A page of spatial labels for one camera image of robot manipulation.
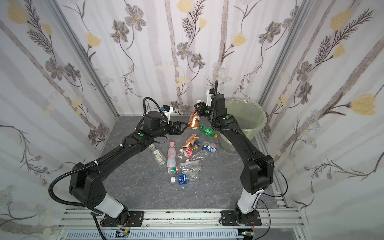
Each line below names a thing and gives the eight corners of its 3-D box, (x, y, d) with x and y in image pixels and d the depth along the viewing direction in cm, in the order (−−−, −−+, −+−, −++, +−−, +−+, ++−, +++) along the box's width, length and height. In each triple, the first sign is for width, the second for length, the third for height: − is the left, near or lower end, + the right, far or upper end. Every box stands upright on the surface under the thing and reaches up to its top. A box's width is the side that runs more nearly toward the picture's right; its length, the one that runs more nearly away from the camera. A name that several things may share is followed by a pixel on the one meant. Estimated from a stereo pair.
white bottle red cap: (167, 167, 93) (166, 164, 90) (170, 143, 105) (169, 140, 101) (175, 167, 93) (175, 164, 90) (177, 144, 105) (177, 140, 101)
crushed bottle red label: (177, 161, 95) (176, 158, 92) (177, 151, 100) (177, 148, 97) (208, 161, 95) (208, 159, 92) (207, 151, 100) (207, 148, 97)
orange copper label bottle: (181, 146, 101) (181, 144, 99) (194, 134, 107) (194, 132, 105) (187, 151, 99) (187, 148, 96) (200, 138, 105) (200, 136, 103)
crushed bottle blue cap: (201, 149, 100) (201, 147, 98) (202, 145, 102) (202, 143, 100) (215, 153, 99) (216, 151, 96) (216, 149, 100) (217, 147, 98)
